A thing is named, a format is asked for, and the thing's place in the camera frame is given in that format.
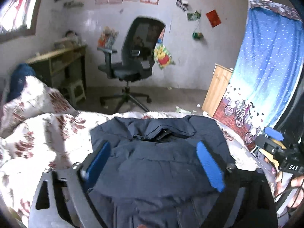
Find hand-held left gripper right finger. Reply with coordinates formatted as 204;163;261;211
196;141;278;228

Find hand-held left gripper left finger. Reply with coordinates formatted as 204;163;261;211
28;140;111;228

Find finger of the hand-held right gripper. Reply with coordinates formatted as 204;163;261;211
264;127;285;141

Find navy padded jacket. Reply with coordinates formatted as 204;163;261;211
89;114;238;228

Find white red floral blanket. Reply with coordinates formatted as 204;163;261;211
0;75;282;228

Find paper scraps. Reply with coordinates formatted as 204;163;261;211
175;103;202;114

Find blue printed curtain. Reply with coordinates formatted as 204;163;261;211
212;0;304;152

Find pale plastic stool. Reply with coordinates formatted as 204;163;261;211
62;79;87;108

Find light wooden cabinet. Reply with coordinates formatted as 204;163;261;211
202;63;235;118

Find black office chair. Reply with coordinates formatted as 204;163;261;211
97;17;166;112

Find wooden desk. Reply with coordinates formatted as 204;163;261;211
25;45;88;93

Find dark blue cloth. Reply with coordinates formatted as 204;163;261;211
6;63;36;103

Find yellow bear poster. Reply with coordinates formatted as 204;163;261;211
153;43;176;71

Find cartoon figure poster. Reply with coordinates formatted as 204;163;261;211
97;26;119;50

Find small clutter pile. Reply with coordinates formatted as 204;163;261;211
53;30;83;49

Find red paper sheet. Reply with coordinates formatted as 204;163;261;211
205;9;222;28

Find window with red curtain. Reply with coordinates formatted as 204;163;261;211
0;0;46;44

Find black cable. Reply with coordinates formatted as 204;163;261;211
273;174;304;210

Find green wall photo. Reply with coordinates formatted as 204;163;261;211
187;11;202;21

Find black white wall photo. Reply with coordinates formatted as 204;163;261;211
176;0;189;12

